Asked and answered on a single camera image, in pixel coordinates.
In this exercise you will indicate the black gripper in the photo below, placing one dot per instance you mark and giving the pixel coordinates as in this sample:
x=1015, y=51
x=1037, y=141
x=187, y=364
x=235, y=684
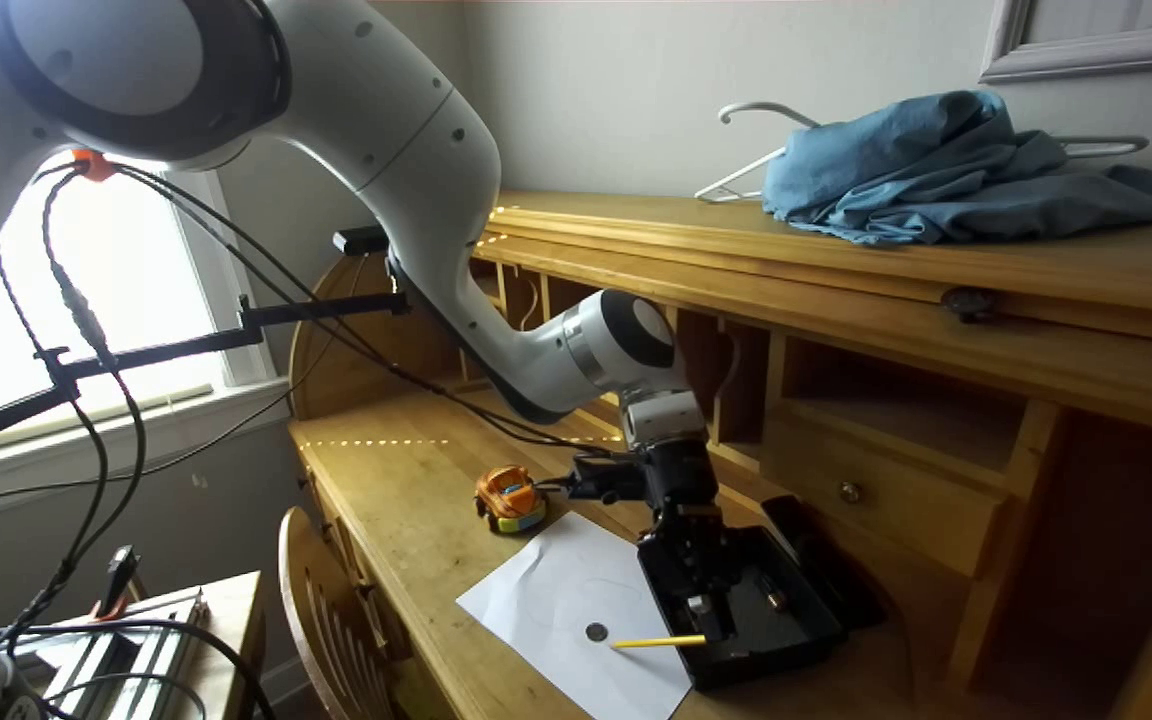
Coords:
x=678, y=489

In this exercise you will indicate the yellow pencil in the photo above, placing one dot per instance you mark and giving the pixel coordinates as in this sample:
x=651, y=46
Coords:
x=659, y=640

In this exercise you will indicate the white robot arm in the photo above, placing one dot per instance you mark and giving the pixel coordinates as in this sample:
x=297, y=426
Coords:
x=190, y=82

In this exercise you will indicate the dark coin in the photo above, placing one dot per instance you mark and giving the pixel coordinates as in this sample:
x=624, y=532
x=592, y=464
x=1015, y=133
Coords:
x=597, y=632

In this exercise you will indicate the black plastic tray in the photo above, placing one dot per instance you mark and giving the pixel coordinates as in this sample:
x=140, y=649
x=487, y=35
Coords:
x=751, y=609

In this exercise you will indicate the white paper sheet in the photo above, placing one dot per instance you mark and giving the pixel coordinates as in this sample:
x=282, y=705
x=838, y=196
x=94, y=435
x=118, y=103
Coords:
x=566, y=579

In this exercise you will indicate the orange toy car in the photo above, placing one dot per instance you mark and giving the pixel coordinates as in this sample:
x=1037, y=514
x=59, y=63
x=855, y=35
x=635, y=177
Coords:
x=510, y=500

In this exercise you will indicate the wooden roll-top desk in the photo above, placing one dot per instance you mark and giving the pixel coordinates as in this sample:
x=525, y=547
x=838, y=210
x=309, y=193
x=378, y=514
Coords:
x=964, y=420

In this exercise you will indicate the wooden chair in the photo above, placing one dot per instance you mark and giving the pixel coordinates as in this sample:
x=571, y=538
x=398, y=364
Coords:
x=330, y=624

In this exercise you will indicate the blue cloth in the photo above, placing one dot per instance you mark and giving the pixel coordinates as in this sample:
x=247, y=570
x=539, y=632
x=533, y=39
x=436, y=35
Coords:
x=947, y=171

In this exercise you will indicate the white clothes hanger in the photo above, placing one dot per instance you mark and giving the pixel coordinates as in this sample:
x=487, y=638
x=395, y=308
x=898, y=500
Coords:
x=751, y=162

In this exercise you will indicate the grey aluminium rails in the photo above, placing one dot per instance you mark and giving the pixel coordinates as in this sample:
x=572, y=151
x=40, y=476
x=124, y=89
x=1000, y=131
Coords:
x=118, y=671

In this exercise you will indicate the black tripod boom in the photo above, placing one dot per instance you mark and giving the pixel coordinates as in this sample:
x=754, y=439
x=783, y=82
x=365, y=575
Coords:
x=253, y=320

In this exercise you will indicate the picture frame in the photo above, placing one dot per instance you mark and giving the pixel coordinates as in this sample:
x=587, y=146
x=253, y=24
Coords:
x=1065, y=39

